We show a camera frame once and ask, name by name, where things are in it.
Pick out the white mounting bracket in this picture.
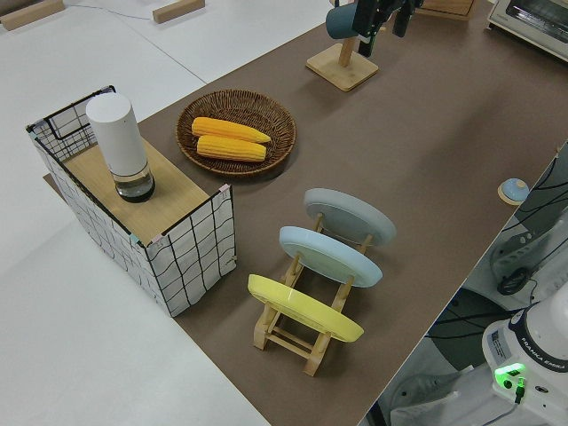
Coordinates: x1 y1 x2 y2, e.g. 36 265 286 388
375 367 494 426

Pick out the white toaster oven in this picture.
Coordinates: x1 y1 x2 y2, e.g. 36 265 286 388
485 0 568 62

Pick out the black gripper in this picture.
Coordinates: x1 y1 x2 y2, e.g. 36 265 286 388
354 0 422 58

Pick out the low wooden plate rack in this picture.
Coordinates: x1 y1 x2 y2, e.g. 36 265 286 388
252 212 375 377

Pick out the black base power cable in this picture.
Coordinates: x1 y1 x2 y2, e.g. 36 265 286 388
509 375 530 406

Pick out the black wire rack wooden shelf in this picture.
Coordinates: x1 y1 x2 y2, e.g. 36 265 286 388
25 83 236 319

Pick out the coiled black cable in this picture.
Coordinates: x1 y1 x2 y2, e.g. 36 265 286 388
496 265 540 296

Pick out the yellow plate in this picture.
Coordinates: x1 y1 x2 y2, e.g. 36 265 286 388
247 273 365 343

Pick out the yellow corn cob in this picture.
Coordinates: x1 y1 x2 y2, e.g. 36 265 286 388
191 116 272 145
195 135 268 163

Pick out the white cylindrical bottle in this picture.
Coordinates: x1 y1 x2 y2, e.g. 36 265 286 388
85 91 157 204

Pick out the brown wicker basket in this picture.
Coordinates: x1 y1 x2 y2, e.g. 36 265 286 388
176 90 297 178

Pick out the blue call bell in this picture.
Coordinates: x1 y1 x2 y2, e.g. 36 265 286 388
496 177 531 207

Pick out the wooden mug tree stand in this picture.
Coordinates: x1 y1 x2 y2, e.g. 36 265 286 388
304 0 380 93

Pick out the white grid cloth liner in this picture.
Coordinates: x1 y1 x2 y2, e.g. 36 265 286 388
33 132 236 319

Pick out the dark blue mug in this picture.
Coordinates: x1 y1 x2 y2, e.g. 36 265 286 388
326 3 364 41

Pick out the light blue plate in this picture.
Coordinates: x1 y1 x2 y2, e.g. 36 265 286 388
278 225 383 289

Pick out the gray plate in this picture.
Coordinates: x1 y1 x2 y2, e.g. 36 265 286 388
304 187 397 249

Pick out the light wooden block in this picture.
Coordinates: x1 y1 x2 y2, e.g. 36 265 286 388
0 0 66 32
152 0 207 24

